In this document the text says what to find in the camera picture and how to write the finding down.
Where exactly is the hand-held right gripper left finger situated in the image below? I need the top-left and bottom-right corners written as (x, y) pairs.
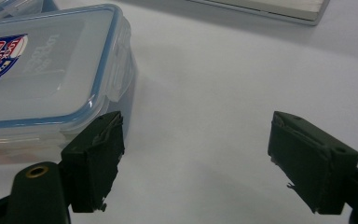
top-left (60, 110), bottom-right (126, 214)

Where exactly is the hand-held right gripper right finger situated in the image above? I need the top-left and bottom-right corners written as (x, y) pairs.
top-left (267, 110), bottom-right (358, 216)

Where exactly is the clear container with blue-sealed lid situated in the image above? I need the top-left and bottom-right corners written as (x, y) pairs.
top-left (0, 3), bottom-right (138, 166)

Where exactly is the flat grey board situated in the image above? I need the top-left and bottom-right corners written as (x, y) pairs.
top-left (186, 0), bottom-right (331, 27)

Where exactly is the clear plastic container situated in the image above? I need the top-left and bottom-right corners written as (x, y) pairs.
top-left (0, 0), bottom-right (59, 22)

